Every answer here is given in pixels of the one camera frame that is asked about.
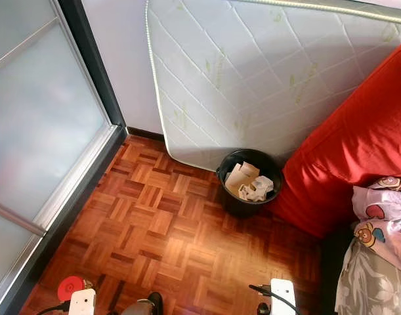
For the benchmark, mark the red round object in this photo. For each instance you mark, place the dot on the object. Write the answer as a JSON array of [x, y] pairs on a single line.
[[70, 287]]

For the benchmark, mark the black waste bin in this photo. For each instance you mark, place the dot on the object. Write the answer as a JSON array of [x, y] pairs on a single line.
[[239, 207]]

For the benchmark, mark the beige floral bed sheet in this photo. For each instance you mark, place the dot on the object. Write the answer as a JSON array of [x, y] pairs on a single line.
[[371, 282]]

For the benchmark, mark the crumpled white paper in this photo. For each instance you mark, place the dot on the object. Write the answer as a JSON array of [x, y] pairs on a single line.
[[259, 189]]

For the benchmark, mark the brown cardboard piece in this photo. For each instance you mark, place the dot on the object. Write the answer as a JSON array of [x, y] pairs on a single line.
[[241, 176]]

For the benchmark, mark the pink cartoon print blanket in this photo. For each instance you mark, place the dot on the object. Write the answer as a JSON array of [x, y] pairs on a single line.
[[380, 210]]

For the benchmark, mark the large red cushion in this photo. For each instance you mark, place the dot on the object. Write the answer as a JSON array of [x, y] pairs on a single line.
[[344, 151]]

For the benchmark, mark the white quilted mattress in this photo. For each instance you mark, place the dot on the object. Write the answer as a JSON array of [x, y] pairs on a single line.
[[259, 72]]

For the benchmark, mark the frosted glass sliding door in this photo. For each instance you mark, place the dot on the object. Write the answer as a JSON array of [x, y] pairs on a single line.
[[42, 118]]

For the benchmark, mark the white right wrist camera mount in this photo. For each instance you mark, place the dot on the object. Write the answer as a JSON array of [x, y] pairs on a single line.
[[283, 295]]

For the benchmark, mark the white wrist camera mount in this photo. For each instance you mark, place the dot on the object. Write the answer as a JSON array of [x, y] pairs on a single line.
[[83, 303], [283, 295]]

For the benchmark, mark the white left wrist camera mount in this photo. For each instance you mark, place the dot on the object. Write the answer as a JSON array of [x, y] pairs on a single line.
[[83, 303]]

